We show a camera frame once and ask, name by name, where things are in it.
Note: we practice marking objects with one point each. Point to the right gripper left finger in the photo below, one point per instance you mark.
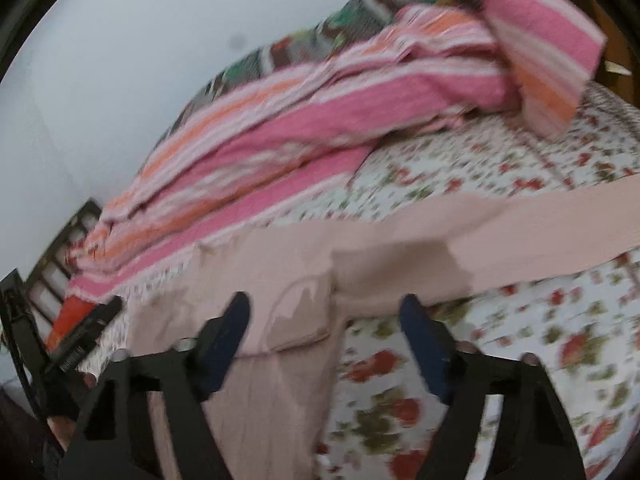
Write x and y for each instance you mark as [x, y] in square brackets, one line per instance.
[114, 437]

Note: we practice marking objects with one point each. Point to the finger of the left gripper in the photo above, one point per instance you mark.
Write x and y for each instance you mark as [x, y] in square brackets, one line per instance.
[83, 337]

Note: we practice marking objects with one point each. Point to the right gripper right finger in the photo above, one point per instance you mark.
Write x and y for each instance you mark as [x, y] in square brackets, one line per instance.
[534, 439]

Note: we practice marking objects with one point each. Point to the pink knit sweater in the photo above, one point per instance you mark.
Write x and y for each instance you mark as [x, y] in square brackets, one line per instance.
[307, 280]

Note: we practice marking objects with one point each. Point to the left hand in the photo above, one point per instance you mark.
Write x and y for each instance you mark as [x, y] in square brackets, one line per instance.
[63, 428]

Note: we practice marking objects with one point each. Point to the red pillow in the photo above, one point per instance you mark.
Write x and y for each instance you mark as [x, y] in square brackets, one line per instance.
[72, 312]

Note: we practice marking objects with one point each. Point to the dark wooden headboard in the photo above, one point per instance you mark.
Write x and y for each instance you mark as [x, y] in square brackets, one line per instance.
[47, 281]

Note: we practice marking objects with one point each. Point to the pink striped quilt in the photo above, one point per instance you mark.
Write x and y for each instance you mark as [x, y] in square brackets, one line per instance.
[268, 144]

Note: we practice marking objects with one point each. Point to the dark patterned blanket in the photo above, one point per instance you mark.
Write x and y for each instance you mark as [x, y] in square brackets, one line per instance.
[357, 20]

